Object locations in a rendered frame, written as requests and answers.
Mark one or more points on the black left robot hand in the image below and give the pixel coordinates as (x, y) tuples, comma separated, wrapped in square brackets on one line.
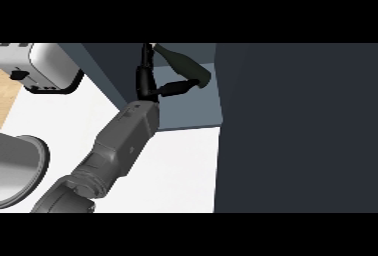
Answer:
[(146, 83)]

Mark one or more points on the dark green wine bottle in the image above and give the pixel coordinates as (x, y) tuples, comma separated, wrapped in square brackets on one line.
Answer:
[(187, 66)]

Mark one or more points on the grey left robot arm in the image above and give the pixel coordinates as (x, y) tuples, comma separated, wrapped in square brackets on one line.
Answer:
[(126, 133)]

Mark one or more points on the grey-blue cabinet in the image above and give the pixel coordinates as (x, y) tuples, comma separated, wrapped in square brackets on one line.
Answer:
[(190, 110)]

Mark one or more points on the dark grey cabinet door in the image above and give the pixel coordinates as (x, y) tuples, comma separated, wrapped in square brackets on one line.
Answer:
[(296, 133)]

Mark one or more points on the white toaster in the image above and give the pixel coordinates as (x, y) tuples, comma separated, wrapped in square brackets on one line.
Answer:
[(47, 65)]

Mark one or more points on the grey metal pot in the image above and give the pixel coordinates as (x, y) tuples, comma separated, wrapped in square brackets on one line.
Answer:
[(17, 166)]

